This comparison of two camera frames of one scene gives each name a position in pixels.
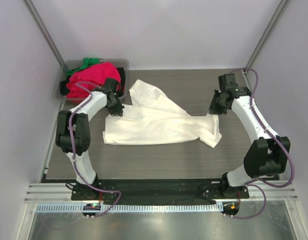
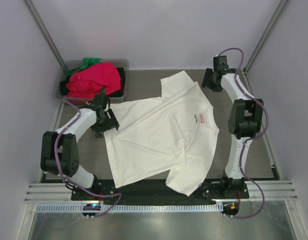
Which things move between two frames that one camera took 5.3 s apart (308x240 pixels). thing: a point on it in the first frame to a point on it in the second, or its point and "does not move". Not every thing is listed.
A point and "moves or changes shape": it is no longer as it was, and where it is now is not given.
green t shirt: x=88 y=62 does not move
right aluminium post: x=279 y=12 does not move
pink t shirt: x=82 y=83 does not move
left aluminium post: x=46 y=34 does not move
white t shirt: x=153 y=117 moves or changes shape
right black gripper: x=213 y=108 to x=206 y=82
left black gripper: x=118 y=110 to x=112 y=123
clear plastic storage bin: x=84 y=76 does not move
